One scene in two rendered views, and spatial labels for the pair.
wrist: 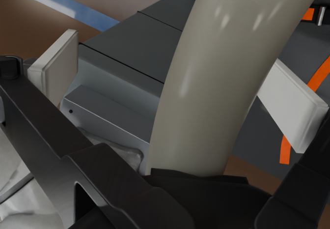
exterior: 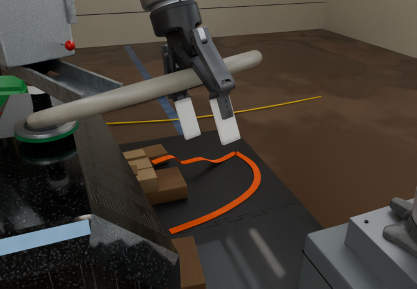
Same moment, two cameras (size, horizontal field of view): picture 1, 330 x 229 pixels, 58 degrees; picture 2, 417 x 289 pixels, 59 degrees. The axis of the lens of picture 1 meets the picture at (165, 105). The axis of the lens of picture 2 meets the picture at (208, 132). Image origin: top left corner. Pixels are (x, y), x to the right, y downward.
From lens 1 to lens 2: 0.54 m
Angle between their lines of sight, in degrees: 64
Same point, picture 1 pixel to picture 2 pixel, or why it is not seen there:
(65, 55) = (218, 121)
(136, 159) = (390, 227)
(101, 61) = not seen: outside the picture
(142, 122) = (376, 266)
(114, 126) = (400, 265)
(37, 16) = not seen: outside the picture
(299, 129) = (185, 102)
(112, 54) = not seen: outside the picture
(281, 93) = (187, 119)
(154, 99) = (351, 280)
